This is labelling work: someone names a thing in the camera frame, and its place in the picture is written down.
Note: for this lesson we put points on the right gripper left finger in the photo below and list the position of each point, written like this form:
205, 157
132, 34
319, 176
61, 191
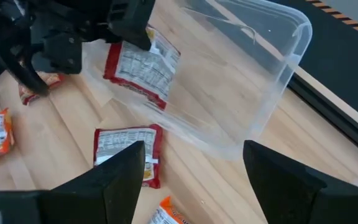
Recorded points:
120, 186

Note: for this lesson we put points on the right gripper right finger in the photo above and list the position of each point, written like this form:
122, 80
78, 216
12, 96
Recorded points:
284, 193

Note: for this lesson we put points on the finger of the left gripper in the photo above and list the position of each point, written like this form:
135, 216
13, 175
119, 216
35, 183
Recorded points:
14, 59
132, 21

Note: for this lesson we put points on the red Maruchan ramen packet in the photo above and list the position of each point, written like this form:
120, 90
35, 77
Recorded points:
54, 79
120, 140
145, 68

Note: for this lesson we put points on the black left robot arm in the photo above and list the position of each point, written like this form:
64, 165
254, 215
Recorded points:
8, 7

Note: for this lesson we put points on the clear plastic bin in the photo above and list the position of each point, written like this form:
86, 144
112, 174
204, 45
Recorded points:
228, 93

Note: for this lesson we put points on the black hazard-striped floor mat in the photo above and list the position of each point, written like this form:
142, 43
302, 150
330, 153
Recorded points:
337, 46

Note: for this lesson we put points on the black table frame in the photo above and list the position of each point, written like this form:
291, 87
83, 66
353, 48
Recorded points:
331, 115

